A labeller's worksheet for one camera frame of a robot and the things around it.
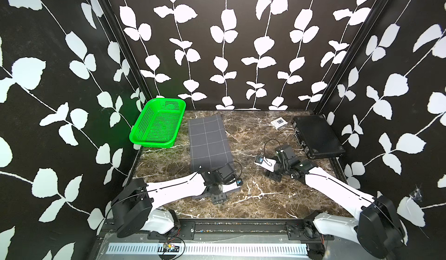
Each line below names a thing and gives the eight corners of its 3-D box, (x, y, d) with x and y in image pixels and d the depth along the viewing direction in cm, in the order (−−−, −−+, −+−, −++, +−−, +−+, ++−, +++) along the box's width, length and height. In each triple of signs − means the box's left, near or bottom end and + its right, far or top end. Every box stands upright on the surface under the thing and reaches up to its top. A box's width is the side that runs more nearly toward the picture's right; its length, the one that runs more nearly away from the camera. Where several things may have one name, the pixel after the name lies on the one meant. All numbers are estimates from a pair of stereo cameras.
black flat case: (302, 159, 100) (307, 153, 94) (291, 123, 118) (294, 115, 112) (340, 160, 100) (348, 153, 94) (323, 123, 118) (328, 115, 112)
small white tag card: (278, 130, 113) (278, 128, 111) (270, 123, 117) (270, 121, 115) (287, 124, 116) (288, 122, 115) (279, 117, 120) (280, 115, 119)
